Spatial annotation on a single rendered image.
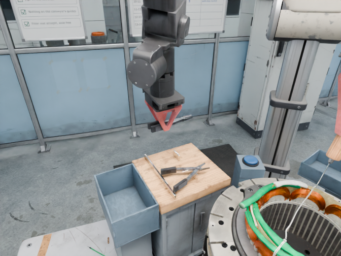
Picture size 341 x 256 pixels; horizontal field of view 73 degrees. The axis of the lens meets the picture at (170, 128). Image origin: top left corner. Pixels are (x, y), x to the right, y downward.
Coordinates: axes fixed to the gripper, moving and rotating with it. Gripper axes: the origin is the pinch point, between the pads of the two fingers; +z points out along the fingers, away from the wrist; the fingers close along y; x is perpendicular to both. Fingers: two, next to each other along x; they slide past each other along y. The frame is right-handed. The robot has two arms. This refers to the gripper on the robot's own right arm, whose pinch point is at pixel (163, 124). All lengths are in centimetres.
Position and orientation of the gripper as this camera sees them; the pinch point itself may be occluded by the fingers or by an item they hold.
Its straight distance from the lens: 59.0
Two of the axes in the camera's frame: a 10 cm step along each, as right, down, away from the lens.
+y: 4.7, 5.0, -7.3
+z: 0.1, 8.2, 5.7
